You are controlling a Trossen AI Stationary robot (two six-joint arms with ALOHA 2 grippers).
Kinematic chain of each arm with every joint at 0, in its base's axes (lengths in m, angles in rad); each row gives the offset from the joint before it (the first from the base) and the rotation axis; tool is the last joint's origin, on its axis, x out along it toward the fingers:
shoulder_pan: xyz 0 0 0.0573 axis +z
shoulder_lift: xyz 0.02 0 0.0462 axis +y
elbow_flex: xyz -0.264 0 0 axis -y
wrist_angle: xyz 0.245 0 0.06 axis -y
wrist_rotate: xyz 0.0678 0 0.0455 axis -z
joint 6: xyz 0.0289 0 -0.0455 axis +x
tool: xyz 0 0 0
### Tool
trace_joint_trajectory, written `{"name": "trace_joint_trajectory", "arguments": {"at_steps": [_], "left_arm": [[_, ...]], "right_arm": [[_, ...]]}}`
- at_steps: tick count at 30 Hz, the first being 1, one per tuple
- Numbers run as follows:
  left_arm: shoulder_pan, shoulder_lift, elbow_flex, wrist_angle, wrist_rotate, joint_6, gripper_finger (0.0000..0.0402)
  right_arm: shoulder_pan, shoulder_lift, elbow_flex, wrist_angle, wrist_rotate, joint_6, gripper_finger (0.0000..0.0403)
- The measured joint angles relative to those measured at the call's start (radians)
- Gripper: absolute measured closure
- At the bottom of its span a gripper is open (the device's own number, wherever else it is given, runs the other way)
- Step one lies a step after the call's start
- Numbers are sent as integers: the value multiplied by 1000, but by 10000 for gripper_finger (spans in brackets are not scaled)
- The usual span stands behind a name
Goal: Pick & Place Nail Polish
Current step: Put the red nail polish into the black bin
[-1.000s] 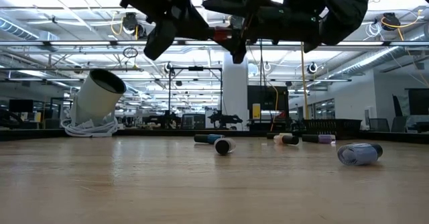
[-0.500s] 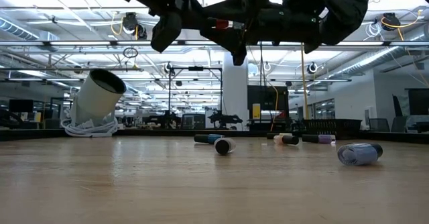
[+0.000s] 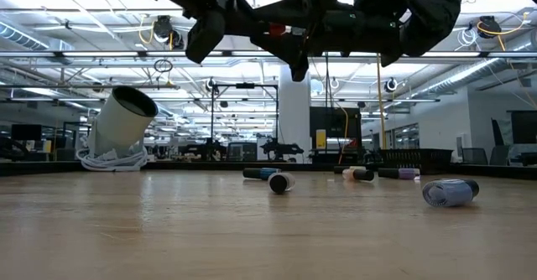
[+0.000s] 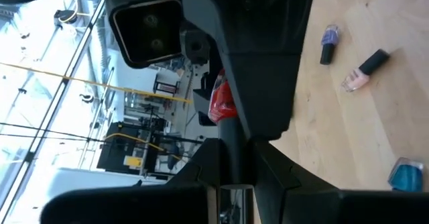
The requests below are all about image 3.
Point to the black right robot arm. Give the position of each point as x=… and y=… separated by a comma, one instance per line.
x=436, y=11

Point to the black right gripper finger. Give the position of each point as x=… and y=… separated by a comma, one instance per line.
x=279, y=45
x=293, y=9

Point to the lavender blue nail polish bottle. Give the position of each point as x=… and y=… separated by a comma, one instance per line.
x=449, y=193

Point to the red nail polish bottle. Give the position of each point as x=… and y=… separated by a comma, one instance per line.
x=277, y=29

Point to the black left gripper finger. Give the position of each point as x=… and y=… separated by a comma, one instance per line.
x=247, y=15
x=247, y=28

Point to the black round camera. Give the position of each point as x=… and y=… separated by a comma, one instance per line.
x=391, y=84
x=210, y=85
x=487, y=24
x=163, y=28

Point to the yellow sign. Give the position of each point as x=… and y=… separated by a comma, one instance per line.
x=321, y=138

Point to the black frame robot station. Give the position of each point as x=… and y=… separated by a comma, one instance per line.
x=245, y=85

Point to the pale pink nail polish bottle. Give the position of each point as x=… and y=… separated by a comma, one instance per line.
x=279, y=183

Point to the black plastic lattice basket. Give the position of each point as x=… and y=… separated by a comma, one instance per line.
x=415, y=158

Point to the black mesh chair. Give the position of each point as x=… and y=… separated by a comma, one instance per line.
x=499, y=156
x=474, y=156

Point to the black marker with purple cap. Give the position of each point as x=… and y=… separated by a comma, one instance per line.
x=407, y=173

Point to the black monitor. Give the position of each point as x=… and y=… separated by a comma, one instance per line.
x=524, y=127
x=26, y=132

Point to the black cabinet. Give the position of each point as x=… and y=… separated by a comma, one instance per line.
x=335, y=122

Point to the teal nail polish bottle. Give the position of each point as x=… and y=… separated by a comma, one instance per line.
x=268, y=173

